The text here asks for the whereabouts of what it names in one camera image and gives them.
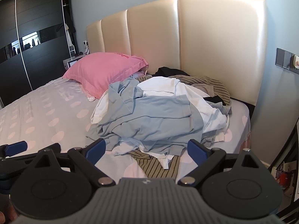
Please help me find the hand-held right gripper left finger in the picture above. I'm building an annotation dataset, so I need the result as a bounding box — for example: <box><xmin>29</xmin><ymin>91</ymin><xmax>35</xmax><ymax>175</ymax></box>
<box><xmin>35</xmin><ymin>138</ymin><xmax>116</xmax><ymax>187</ymax></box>

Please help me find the olive striped garment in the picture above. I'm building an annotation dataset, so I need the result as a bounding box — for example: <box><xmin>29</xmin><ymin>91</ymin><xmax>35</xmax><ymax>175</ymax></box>
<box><xmin>128</xmin><ymin>150</ymin><xmax>181</xmax><ymax>181</ymax></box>
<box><xmin>137</xmin><ymin>74</ymin><xmax>232</xmax><ymax>106</ymax></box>

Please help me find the white nightstand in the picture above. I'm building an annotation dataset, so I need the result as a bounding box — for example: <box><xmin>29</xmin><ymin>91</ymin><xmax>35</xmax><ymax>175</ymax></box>
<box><xmin>63</xmin><ymin>54</ymin><xmax>87</xmax><ymax>70</ymax></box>

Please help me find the light grey-blue long-sleeve shirt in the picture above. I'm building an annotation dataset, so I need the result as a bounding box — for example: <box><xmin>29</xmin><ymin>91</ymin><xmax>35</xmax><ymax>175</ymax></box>
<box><xmin>85</xmin><ymin>77</ymin><xmax>206</xmax><ymax>155</ymax></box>

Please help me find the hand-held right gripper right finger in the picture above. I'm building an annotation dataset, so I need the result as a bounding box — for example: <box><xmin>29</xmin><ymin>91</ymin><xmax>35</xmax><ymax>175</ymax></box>
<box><xmin>177</xmin><ymin>139</ymin><xmax>268</xmax><ymax>187</ymax></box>

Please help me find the black garment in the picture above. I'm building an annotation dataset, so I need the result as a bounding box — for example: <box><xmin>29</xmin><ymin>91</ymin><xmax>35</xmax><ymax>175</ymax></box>
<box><xmin>152</xmin><ymin>66</ymin><xmax>191</xmax><ymax>78</ymax></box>

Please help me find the grey wall switch panel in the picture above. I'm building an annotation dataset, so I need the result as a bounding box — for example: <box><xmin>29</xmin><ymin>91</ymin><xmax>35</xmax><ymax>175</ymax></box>
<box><xmin>276</xmin><ymin>48</ymin><xmax>293</xmax><ymax>70</ymax></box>

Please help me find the white shirt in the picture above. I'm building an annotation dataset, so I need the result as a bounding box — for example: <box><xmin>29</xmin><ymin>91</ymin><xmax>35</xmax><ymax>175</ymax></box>
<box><xmin>91</xmin><ymin>77</ymin><xmax>230</xmax><ymax>169</ymax></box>

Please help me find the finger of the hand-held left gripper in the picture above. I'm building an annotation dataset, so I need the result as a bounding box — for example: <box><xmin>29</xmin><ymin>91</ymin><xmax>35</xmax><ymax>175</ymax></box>
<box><xmin>0</xmin><ymin>141</ymin><xmax>42</xmax><ymax>163</ymax></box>

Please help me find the red canister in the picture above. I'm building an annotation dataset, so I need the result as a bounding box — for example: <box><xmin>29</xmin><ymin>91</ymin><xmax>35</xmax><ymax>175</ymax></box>
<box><xmin>279</xmin><ymin>171</ymin><xmax>290</xmax><ymax>187</ymax></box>

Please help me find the cream padded headboard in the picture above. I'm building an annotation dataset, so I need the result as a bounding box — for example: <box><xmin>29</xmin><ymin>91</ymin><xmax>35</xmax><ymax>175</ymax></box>
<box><xmin>86</xmin><ymin>0</ymin><xmax>268</xmax><ymax>109</ymax></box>

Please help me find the black sliding-door wardrobe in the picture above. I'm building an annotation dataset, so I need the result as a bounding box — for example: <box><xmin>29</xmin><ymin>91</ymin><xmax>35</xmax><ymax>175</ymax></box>
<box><xmin>0</xmin><ymin>0</ymin><xmax>77</xmax><ymax>109</ymax></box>

